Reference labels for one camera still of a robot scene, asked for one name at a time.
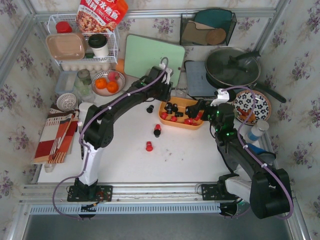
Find orange plastic storage basket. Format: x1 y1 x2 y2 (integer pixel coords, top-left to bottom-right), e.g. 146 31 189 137
158 96 204 130

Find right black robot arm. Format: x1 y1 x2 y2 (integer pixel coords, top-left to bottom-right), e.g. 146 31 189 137
185 99 294 220

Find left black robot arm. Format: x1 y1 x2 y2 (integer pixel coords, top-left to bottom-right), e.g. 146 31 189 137
67 65 173 202

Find grey induction cooker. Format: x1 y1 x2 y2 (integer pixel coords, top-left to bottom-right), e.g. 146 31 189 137
184 60 217 98

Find flower patterned plate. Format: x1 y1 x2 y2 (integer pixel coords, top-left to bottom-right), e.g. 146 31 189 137
232 90 272 126

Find fried food pieces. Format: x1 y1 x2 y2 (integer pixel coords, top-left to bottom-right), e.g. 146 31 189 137
237 107 257 124

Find clear bottle blue label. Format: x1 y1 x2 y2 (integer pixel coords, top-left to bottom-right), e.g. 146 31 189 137
246 119 270 143

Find green cutting board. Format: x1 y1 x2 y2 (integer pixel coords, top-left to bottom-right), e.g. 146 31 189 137
124 34 186 87

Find black frying pan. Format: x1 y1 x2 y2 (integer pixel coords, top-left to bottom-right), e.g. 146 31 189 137
205 46 287 104

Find orange tangerine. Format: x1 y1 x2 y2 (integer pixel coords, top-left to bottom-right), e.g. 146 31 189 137
106 81 119 94
95 77 108 90

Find pink peach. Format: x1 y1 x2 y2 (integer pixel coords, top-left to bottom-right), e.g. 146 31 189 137
107 70 120 82

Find glass pan lid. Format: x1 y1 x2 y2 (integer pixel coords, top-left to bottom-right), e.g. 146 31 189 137
205 46 262 88

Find pink fruit bowl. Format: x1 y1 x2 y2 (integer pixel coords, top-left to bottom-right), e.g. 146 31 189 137
91 70 126 97

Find egg tray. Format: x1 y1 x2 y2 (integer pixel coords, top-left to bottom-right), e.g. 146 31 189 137
61 63 113 73

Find pale green glass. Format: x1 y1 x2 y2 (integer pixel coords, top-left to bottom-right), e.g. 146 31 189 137
74 79 95 103

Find round cork coaster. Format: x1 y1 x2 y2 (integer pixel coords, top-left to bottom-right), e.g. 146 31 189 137
205 28 227 45

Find white cup black lid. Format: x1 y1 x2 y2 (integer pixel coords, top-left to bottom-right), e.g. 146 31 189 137
88 33 109 57

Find grey tinted glass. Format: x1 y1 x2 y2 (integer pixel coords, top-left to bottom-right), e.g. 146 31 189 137
77 69 92 85

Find left camera mount white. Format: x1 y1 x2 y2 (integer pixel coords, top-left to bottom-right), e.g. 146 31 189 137
159 63 174 85

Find camera mount white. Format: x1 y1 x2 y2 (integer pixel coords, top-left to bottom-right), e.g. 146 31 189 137
210 88 230 107
159 63 174 85

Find right camera mount white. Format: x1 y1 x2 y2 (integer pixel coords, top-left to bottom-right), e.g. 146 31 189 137
210 88 230 107

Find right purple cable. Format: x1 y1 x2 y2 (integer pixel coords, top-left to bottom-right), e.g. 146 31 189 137
216 86 295 220

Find purple cable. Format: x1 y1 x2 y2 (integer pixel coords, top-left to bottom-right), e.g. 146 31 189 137
216 86 295 220
51 56 170 222

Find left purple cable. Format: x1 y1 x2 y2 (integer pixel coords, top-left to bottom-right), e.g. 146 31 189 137
51 56 170 222

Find white wire rack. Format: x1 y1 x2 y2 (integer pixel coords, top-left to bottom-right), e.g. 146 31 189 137
46 13 120 65

